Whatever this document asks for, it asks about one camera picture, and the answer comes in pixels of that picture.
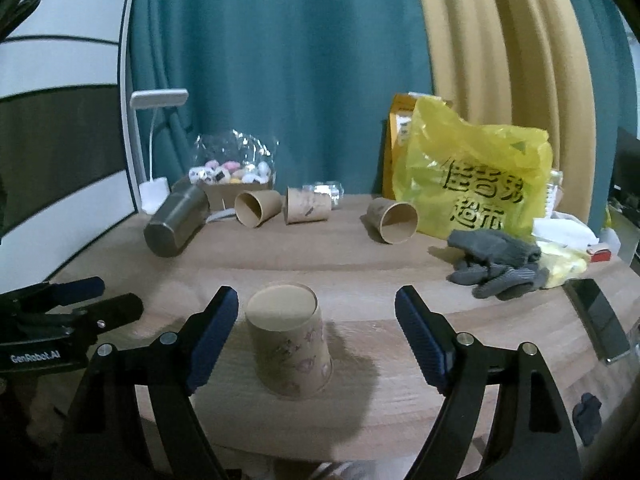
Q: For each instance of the middle lying paper cup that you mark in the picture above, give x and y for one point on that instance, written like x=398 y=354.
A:
x=303 y=206

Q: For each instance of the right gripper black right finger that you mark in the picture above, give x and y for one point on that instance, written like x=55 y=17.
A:
x=530 y=435

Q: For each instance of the small dark object on table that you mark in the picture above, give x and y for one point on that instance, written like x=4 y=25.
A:
x=586 y=418

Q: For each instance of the crumpled clear plastic wrap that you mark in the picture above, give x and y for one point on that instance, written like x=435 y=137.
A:
x=333 y=189

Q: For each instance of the yellow plastic shopping bag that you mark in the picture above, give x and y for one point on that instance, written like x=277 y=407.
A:
x=461 y=176

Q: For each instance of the right lying paper cup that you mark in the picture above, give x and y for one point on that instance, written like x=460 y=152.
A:
x=395 y=222

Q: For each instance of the left lying paper cup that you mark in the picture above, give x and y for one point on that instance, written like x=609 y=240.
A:
x=254 y=208

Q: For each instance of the steel thermos tumbler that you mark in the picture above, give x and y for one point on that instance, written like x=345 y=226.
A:
x=181 y=215

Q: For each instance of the grey knit gloves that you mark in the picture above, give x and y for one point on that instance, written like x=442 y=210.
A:
x=496 y=264

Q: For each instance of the red small box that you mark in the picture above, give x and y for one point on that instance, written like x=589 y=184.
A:
x=600 y=252

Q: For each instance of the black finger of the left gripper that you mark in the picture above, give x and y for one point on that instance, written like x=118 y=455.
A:
x=44 y=296
x=100 y=312

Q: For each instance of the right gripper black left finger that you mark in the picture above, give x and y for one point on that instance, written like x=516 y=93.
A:
x=109 y=441

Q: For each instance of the clear bag of toys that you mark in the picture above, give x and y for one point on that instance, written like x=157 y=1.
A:
x=231 y=157

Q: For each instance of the orange paper package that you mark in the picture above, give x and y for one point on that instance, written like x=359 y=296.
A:
x=397 y=132

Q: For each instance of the black smartphone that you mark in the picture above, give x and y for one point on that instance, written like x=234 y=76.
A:
x=601 y=323

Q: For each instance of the yellow curtain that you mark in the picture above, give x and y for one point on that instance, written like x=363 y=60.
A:
x=524 y=63

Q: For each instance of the floral paper cup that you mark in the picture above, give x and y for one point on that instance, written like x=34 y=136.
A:
x=290 y=345

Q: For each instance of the yellow cloth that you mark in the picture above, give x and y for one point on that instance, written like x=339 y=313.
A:
x=561 y=263

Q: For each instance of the teal curtain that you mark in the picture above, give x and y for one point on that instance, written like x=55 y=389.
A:
x=311 y=78

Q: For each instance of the lying paper cup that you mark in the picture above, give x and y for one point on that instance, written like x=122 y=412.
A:
x=303 y=206
x=254 y=208
x=395 y=222

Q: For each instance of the white plastic bag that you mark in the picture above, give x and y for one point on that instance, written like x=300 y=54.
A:
x=564 y=230

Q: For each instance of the white desk lamp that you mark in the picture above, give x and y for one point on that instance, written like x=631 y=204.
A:
x=154 y=191

